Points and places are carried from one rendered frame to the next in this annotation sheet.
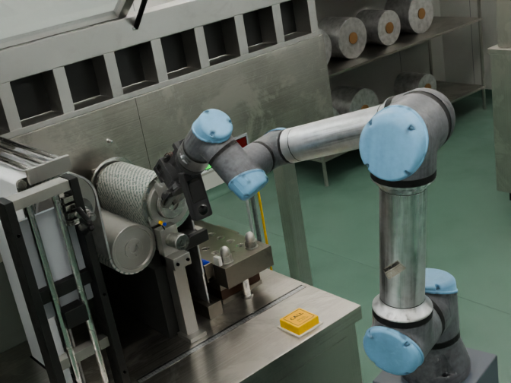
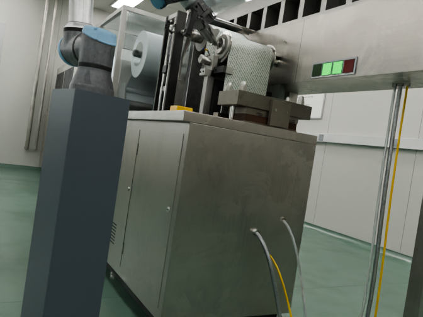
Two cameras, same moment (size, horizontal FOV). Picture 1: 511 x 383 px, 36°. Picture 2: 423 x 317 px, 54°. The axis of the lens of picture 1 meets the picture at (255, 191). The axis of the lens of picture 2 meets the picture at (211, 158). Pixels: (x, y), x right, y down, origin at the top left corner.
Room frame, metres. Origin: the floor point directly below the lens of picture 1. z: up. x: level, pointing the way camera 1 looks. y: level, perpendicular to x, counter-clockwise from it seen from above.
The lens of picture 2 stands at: (2.05, -1.70, 0.78)
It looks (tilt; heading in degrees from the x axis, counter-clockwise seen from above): 1 degrees down; 97
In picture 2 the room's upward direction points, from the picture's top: 9 degrees clockwise
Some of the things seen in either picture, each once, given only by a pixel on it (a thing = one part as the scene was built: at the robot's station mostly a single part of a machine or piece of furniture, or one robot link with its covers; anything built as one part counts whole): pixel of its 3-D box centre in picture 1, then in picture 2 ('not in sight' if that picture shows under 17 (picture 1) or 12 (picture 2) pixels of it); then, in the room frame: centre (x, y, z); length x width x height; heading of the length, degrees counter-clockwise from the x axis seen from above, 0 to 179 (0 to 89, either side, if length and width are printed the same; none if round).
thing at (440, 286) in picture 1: (427, 302); (97, 46); (1.42, -0.32, 1.07); 0.13 x 0.12 x 0.14; 142
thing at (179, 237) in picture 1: (180, 241); (202, 58); (1.70, 0.20, 1.18); 0.04 x 0.02 x 0.04; 127
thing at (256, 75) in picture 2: (171, 232); (247, 80); (1.91, 0.24, 1.11); 0.23 x 0.01 x 0.18; 37
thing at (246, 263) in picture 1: (205, 248); (265, 105); (2.02, 0.17, 1.00); 0.40 x 0.16 x 0.06; 37
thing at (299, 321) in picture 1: (299, 321); (180, 109); (1.69, -0.05, 0.91); 0.07 x 0.07 x 0.02; 37
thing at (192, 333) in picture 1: (181, 283); (204, 87); (1.73, 0.22, 1.05); 0.06 x 0.05 x 0.31; 37
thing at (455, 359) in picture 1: (433, 348); (93, 80); (1.42, -0.32, 0.95); 0.15 x 0.15 x 0.10
